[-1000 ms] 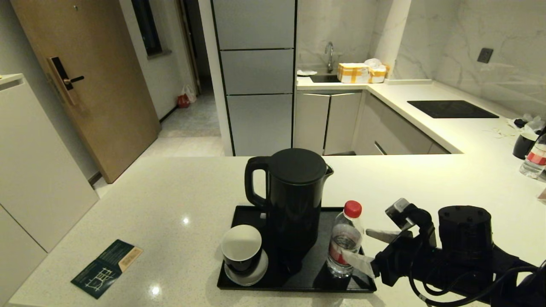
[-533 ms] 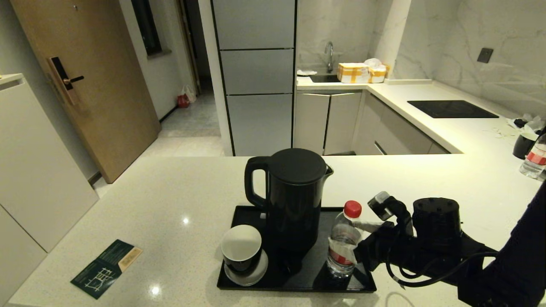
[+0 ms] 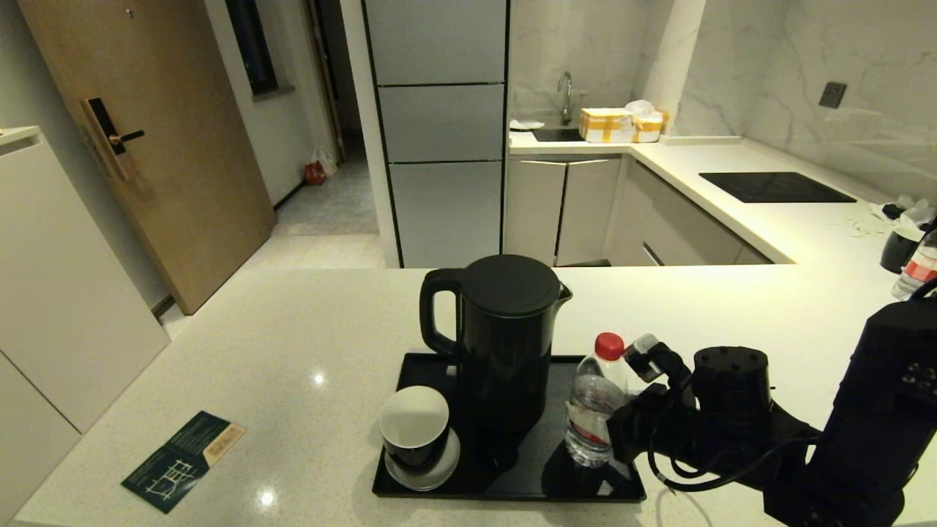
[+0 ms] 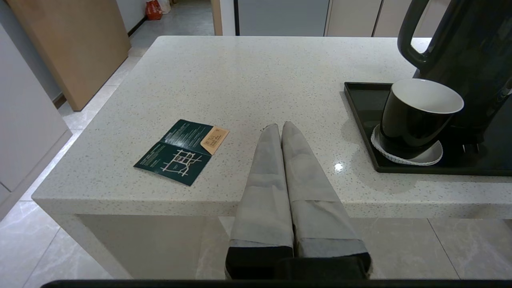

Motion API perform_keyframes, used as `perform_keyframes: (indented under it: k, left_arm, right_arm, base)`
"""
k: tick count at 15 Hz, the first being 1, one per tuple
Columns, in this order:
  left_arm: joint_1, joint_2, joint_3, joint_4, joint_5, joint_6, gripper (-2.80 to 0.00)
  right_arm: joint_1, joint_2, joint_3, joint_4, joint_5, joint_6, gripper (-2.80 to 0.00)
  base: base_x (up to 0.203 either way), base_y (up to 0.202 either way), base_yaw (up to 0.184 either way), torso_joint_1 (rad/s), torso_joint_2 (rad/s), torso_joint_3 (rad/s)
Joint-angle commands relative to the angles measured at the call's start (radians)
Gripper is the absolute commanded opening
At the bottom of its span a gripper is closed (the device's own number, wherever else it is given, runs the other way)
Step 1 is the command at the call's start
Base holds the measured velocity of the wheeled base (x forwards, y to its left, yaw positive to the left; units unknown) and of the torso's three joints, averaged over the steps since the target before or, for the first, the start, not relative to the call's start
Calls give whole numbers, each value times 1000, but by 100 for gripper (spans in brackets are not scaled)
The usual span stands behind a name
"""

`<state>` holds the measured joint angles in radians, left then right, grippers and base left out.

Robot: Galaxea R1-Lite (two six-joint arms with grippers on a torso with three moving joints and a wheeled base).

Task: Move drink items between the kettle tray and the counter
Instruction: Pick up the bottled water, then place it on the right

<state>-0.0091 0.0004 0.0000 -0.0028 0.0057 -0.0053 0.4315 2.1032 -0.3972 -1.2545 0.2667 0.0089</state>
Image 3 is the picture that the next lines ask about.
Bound clear plastic water bottle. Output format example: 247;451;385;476
891;228;937;301
564;332;632;468

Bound black mug white rim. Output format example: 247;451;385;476
880;226;923;274

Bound brown wooden door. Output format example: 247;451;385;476
16;0;277;315

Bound large yellow-taped cardboard box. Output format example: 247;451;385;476
578;108;635;143

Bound white round saucer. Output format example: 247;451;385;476
384;428;461;492

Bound black cup white inside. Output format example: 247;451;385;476
379;386;451;470

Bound grey counter drawer cabinet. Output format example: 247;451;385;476
608;160;773;266

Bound black rectangular serving tray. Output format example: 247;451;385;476
372;354;646;503

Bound black right camera cable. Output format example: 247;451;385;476
648;381;821;493

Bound crumpled clear wrappers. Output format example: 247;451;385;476
869;195;937;231

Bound grey sink base cabinet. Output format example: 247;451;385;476
505;154;623;267

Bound black induction cooktop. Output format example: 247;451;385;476
699;171;857;203

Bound dark green folded brochure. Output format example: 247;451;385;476
122;411;247;514

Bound tall grey panel cabinet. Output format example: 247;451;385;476
361;0;509;269

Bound small yellow-taped cardboard box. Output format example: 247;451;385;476
632;112;668;143

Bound dark window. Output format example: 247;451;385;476
225;0;280;98

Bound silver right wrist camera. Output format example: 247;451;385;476
624;334;685;383

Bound black electric kettle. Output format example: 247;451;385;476
419;254;573;444

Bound black door lock handle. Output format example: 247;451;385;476
81;97;146;182

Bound chrome kitchen faucet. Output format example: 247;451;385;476
556;71;574;126

